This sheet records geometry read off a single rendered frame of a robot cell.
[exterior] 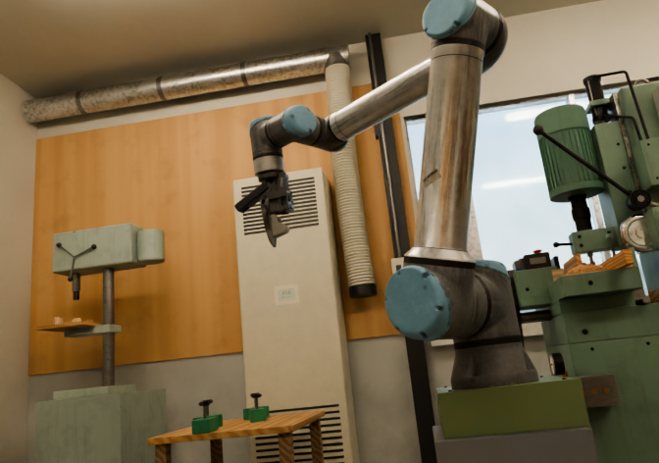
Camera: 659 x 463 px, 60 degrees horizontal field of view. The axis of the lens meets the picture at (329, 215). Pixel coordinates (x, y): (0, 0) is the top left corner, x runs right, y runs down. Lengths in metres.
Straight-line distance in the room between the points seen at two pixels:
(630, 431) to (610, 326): 0.29
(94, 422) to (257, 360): 0.81
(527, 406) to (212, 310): 2.48
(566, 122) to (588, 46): 1.79
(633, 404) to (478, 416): 0.70
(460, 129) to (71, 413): 2.42
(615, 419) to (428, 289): 0.88
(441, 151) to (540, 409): 0.56
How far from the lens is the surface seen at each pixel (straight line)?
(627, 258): 1.73
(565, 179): 2.08
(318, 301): 3.04
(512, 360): 1.31
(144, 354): 3.64
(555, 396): 1.29
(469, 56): 1.26
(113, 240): 3.28
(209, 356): 3.49
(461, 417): 1.27
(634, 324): 1.89
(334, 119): 1.66
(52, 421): 3.18
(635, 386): 1.88
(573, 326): 1.85
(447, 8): 1.29
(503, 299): 1.33
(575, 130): 2.14
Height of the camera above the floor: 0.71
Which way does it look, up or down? 15 degrees up
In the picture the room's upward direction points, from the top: 6 degrees counter-clockwise
